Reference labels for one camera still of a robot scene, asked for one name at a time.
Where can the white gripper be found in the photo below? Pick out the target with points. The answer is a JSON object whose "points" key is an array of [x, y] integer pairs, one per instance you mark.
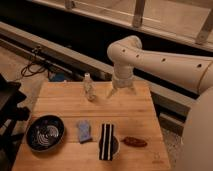
{"points": [[121, 83]]}

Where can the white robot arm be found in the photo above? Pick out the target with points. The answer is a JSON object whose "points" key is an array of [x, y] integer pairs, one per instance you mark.
{"points": [[193, 73]]}

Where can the clear plastic bottle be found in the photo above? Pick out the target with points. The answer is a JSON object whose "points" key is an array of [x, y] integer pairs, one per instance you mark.
{"points": [[88, 87]]}

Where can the brown sausage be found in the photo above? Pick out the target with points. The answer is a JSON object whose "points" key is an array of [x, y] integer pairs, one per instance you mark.
{"points": [[134, 142]]}

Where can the dark patterned bowl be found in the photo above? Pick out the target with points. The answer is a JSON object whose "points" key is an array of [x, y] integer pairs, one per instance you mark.
{"points": [[45, 133]]}

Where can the blue object on floor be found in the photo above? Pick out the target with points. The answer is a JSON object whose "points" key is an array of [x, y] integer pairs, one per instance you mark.
{"points": [[58, 78]]}

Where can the black white striped cloth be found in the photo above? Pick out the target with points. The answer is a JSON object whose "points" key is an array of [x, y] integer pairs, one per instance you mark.
{"points": [[106, 142]]}

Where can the dark round cup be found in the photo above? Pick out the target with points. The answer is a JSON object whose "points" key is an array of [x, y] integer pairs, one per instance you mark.
{"points": [[116, 146]]}

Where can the black stand at left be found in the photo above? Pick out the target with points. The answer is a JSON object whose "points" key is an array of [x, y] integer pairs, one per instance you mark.
{"points": [[10, 96]]}

